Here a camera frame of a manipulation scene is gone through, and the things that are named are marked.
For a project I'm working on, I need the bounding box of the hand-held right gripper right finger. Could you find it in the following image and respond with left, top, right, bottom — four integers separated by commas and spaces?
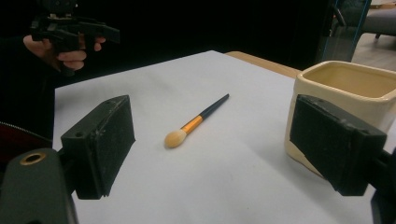
289, 93, 388, 197

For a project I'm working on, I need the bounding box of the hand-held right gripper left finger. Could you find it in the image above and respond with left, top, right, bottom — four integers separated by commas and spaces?
59, 94, 136, 201

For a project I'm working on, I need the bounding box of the makeup brush with gold ferrule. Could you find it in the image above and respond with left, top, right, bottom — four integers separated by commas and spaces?
163, 93, 231, 149

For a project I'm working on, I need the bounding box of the cream square ceramic pot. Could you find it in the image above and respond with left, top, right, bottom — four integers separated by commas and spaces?
283, 60, 396, 179

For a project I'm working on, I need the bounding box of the red jacket with zipper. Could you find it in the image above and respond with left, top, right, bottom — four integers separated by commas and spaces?
0, 120, 53, 166

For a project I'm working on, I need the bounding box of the blue metal stand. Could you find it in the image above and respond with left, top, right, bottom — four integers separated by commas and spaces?
319, 0, 373, 63

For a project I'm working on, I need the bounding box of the grey upholstered seat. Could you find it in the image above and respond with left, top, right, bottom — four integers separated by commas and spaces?
361, 8, 396, 40

